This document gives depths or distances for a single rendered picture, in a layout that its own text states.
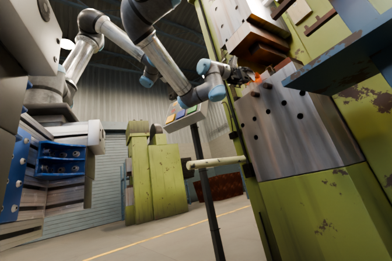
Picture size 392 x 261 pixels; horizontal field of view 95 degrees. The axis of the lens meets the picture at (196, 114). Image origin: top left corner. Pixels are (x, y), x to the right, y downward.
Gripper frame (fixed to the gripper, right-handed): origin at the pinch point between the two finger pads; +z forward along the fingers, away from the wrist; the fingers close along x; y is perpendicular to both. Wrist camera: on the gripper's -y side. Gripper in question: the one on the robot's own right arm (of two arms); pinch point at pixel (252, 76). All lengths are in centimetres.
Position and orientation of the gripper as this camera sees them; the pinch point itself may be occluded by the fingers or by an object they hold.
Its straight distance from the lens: 105.4
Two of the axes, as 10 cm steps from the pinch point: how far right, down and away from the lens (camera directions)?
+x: 5.1, -4.3, -7.5
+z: 8.4, 0.5, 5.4
